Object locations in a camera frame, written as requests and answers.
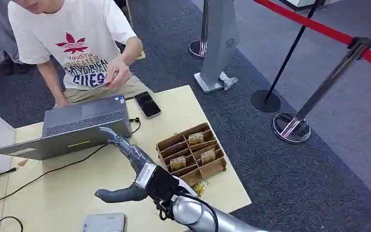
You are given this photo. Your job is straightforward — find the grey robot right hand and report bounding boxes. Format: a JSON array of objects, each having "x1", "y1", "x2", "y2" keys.
[{"x1": 94, "y1": 127, "x2": 181, "y2": 205}]

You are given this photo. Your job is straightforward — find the person's left hand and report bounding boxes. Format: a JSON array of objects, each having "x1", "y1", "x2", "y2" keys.
[{"x1": 103, "y1": 59, "x2": 132, "y2": 91}]

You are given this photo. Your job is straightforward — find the person's right hand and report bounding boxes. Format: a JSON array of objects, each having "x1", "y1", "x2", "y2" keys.
[{"x1": 54, "y1": 97, "x2": 72, "y2": 109}]

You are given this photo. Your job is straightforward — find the grey laptop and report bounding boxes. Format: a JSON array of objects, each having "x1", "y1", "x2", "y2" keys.
[{"x1": 0, "y1": 95, "x2": 132, "y2": 161}]

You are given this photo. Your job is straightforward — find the black smartphone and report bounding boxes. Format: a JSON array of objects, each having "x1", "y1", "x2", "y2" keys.
[{"x1": 134, "y1": 91, "x2": 162, "y2": 119}]

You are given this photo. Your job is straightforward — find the wooden card box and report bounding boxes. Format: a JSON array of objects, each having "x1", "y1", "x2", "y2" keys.
[{"x1": 156, "y1": 122, "x2": 228, "y2": 187}]

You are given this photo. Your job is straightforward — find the flat grey device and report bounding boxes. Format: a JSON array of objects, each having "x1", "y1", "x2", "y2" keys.
[{"x1": 82, "y1": 213, "x2": 127, "y2": 232}]

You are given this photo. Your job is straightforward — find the grey kiosk stand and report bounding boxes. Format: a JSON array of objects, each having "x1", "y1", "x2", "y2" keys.
[{"x1": 194, "y1": 0, "x2": 240, "y2": 94}]

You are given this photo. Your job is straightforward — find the black stanchion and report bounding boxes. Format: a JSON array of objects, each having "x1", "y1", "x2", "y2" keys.
[{"x1": 250, "y1": 0, "x2": 325, "y2": 113}]

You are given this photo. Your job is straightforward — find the chrome stanchion with belt head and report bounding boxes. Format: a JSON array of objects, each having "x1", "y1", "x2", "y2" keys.
[{"x1": 271, "y1": 37, "x2": 371, "y2": 144}]

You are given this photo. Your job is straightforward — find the red barrier belt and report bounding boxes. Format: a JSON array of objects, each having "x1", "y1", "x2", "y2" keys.
[{"x1": 253, "y1": 0, "x2": 371, "y2": 80}]

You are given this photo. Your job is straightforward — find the short black cable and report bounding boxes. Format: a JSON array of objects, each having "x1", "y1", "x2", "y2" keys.
[{"x1": 128, "y1": 117, "x2": 142, "y2": 135}]

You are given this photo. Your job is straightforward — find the long black laptop cable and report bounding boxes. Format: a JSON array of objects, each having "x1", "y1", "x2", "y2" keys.
[{"x1": 0, "y1": 143, "x2": 109, "y2": 212}]

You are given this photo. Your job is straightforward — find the looped black cable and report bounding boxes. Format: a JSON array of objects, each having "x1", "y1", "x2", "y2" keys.
[{"x1": 0, "y1": 216, "x2": 24, "y2": 232}]

